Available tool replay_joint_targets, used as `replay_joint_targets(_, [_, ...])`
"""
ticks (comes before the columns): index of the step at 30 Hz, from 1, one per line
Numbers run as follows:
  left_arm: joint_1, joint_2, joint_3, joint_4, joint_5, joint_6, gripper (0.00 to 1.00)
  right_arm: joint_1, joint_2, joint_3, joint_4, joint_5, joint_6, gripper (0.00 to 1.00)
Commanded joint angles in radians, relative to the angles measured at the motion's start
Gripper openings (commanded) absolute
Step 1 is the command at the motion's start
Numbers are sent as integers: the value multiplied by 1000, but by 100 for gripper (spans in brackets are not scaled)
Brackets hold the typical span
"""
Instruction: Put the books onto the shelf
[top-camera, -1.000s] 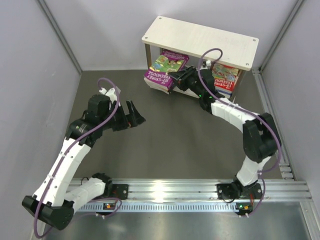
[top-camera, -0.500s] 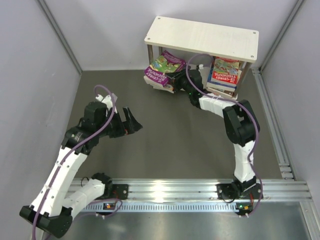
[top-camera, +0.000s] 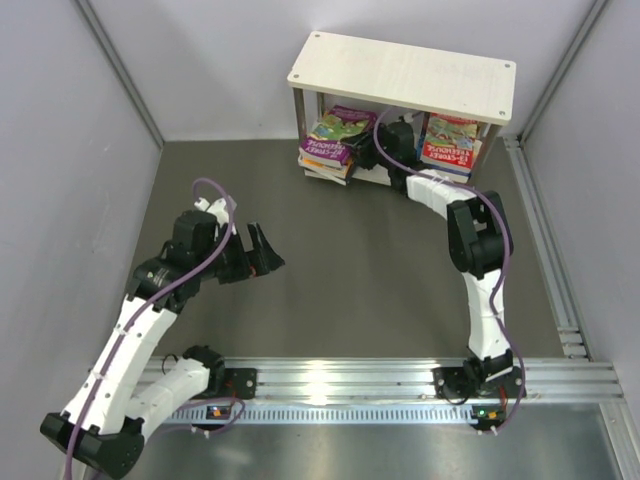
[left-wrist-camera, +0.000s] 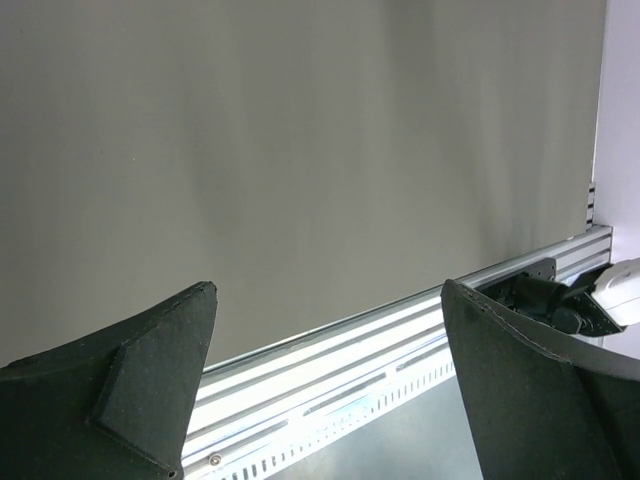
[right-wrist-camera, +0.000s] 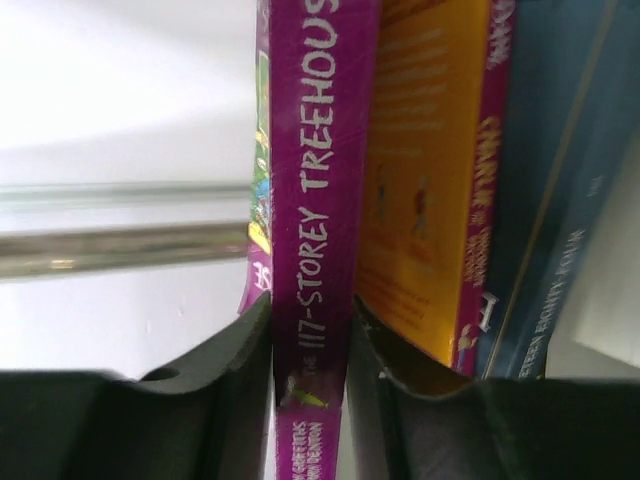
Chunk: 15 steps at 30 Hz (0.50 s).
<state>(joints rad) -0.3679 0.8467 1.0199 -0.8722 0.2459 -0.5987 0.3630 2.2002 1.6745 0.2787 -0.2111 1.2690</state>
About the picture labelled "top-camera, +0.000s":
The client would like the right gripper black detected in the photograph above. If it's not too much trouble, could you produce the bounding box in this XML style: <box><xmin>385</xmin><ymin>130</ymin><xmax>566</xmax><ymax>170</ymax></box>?
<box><xmin>341</xmin><ymin>123</ymin><xmax>398</xmax><ymax>171</ymax></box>

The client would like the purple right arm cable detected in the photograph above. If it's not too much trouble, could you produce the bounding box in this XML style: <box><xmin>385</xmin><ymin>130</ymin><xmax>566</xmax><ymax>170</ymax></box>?
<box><xmin>372</xmin><ymin>107</ymin><xmax>526</xmax><ymax>436</ymax></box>

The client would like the aluminium rail base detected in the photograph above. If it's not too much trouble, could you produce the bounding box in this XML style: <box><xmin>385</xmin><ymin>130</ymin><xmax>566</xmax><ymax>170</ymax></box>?
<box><xmin>129</xmin><ymin>357</ymin><xmax>626</xmax><ymax>426</ymax></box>

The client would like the orange yellow book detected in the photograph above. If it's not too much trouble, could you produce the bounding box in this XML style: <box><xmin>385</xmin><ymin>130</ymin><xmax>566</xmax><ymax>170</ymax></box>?
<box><xmin>298</xmin><ymin>156</ymin><xmax>354</xmax><ymax>180</ymax></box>

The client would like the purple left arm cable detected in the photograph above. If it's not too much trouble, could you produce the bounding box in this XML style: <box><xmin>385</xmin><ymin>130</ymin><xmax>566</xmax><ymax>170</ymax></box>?
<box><xmin>64</xmin><ymin>177</ymin><xmax>246</xmax><ymax>480</ymax></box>

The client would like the white two-tier shelf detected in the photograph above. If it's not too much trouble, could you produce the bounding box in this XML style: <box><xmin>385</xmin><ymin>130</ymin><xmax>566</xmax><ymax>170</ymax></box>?
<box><xmin>287</xmin><ymin>32</ymin><xmax>516</xmax><ymax>186</ymax></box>

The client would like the red treehouse book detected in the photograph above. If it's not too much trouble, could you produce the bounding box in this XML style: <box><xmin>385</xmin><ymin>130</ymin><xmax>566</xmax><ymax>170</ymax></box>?
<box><xmin>420</xmin><ymin>113</ymin><xmax>479</xmax><ymax>170</ymax></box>

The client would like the yellow brown paperback book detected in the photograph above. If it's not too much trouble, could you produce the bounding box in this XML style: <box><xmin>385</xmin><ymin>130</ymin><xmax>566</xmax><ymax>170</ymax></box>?
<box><xmin>421</xmin><ymin>140</ymin><xmax>482</xmax><ymax>183</ymax></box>

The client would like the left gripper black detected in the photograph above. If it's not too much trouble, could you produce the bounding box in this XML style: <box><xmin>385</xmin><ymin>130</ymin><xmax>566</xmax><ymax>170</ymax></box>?
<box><xmin>195</xmin><ymin>221</ymin><xmax>283</xmax><ymax>284</ymax></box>

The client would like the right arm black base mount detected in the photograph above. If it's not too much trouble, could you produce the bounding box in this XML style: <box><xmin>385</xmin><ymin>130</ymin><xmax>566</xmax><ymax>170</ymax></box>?
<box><xmin>432</xmin><ymin>366</ymin><xmax>523</xmax><ymax>404</ymax></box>

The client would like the dark blue Nineteen Eighty-Four book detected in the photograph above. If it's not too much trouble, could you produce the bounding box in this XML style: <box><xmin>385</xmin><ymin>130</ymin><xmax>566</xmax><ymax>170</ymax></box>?
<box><xmin>303</xmin><ymin>168</ymin><xmax>349</xmax><ymax>186</ymax></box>

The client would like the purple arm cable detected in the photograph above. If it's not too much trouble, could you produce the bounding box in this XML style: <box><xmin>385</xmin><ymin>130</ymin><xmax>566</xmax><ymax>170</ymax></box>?
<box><xmin>372</xmin><ymin>107</ymin><xmax>526</xmax><ymax>436</ymax></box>
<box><xmin>64</xmin><ymin>177</ymin><xmax>246</xmax><ymax>480</ymax></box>

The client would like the purple treehouse book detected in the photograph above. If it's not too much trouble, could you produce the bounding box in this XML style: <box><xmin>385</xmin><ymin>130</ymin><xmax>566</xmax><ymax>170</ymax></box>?
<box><xmin>299</xmin><ymin>105</ymin><xmax>377</xmax><ymax>168</ymax></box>

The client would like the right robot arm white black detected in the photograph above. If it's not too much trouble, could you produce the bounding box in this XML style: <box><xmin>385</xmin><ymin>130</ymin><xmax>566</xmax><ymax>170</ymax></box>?
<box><xmin>341</xmin><ymin>119</ymin><xmax>514</xmax><ymax>403</ymax></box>

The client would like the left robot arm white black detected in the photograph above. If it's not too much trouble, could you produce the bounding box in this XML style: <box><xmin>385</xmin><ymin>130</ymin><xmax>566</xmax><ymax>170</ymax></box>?
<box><xmin>40</xmin><ymin>198</ymin><xmax>285</xmax><ymax>479</ymax></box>

